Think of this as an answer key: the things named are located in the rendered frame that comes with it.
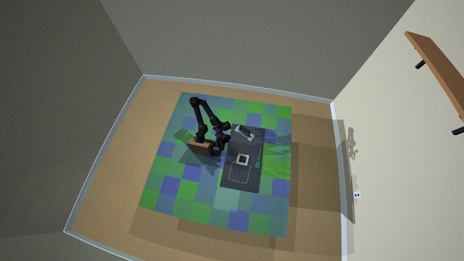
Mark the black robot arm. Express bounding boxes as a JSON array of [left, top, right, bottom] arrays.
[[189, 97, 231, 144]]

